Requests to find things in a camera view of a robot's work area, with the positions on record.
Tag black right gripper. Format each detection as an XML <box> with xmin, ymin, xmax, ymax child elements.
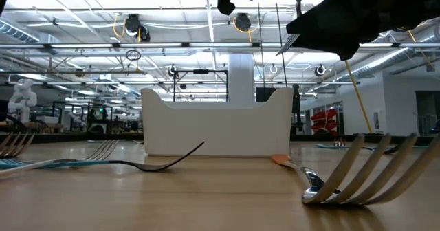
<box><xmin>286</xmin><ymin>0</ymin><xmax>417</xmax><ymax>61</ymax></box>

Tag long ceiling light bar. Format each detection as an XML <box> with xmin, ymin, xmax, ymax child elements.
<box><xmin>0</xmin><ymin>42</ymin><xmax>440</xmax><ymax>50</ymax></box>

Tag black gantry frame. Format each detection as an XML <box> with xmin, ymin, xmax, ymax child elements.
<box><xmin>173</xmin><ymin>69</ymin><xmax>230</xmax><ymax>104</ymax></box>

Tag silver ventilation duct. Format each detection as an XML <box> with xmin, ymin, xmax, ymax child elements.
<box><xmin>0</xmin><ymin>19</ymin><xmax>61</xmax><ymax>45</ymax></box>

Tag black aluminium table frame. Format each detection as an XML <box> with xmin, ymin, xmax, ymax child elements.
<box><xmin>0</xmin><ymin>131</ymin><xmax>440</xmax><ymax>146</ymax></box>

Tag yellow cable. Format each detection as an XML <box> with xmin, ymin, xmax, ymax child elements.
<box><xmin>344</xmin><ymin>59</ymin><xmax>374</xmax><ymax>134</ymax></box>

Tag white building column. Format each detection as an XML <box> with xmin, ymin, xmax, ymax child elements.
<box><xmin>228</xmin><ymin>54</ymin><xmax>256</xmax><ymax>104</ymax></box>

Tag black monitor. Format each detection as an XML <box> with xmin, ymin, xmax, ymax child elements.
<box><xmin>255</xmin><ymin>87</ymin><xmax>276</xmax><ymax>104</ymax></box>

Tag black hanging cable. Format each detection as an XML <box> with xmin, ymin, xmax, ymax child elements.
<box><xmin>256</xmin><ymin>2</ymin><xmax>266</xmax><ymax>88</ymax></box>
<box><xmin>273</xmin><ymin>2</ymin><xmax>288</xmax><ymax>87</ymax></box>

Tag black vertical post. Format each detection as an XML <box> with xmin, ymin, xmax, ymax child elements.
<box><xmin>291</xmin><ymin>84</ymin><xmax>304</xmax><ymax>133</ymax></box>

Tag white plastic bin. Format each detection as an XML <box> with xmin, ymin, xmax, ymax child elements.
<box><xmin>140</xmin><ymin>87</ymin><xmax>295</xmax><ymax>158</ymax></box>

